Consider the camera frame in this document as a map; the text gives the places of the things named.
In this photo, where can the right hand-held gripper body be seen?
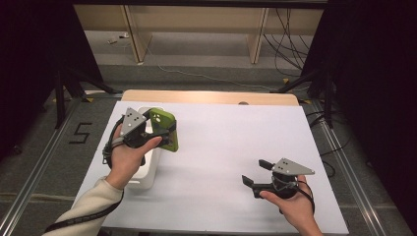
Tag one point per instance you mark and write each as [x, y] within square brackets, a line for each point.
[288, 168]

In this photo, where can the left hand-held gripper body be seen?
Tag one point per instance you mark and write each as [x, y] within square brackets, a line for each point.
[131, 123]

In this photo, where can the green phone with cartoon case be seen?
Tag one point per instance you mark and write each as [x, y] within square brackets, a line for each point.
[160, 116]

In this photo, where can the white plastic box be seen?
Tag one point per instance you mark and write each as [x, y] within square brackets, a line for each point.
[147, 172]

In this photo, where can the person's right hand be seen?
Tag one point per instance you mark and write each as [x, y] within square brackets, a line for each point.
[298, 206]

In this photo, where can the person's left hand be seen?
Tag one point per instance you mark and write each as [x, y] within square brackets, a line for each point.
[124, 164]

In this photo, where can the wooden table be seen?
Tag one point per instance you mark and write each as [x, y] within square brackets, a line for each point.
[203, 97]

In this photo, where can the white table sheet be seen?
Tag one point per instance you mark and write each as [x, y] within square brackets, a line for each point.
[213, 147]

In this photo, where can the grey table grommet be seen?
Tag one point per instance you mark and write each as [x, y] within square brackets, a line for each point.
[243, 103]

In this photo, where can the black metal stand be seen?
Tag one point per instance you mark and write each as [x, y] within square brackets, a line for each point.
[327, 98]
[59, 98]

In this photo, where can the white adapter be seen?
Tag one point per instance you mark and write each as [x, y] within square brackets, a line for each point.
[112, 40]

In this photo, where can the small white plug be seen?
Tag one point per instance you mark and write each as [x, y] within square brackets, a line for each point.
[125, 34]

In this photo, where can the wooden shelf unit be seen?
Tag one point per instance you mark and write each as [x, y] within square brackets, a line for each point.
[196, 19]

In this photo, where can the black curtain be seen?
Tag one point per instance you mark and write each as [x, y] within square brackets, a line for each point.
[32, 65]
[367, 82]

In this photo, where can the metal floor rail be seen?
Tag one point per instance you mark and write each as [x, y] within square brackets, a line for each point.
[36, 170]
[347, 170]

